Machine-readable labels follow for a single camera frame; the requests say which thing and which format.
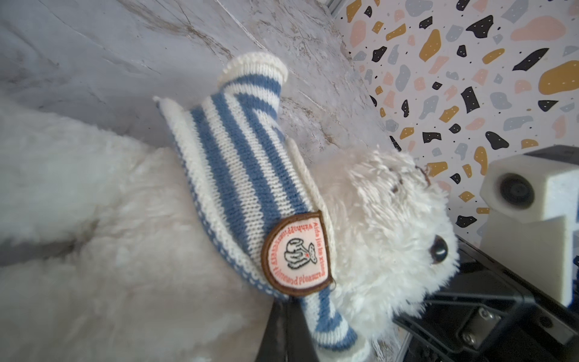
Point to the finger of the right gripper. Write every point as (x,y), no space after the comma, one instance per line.
(463,327)

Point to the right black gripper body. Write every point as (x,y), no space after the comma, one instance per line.
(548,332)

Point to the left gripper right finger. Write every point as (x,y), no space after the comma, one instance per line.
(299,345)

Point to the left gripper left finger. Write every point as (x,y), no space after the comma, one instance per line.
(273,347)

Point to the blue white striped knit sweater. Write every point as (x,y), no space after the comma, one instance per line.
(258,202)

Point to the white fluffy teddy bear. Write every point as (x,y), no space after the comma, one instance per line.
(110,261)

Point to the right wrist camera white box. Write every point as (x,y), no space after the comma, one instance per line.
(533,202)

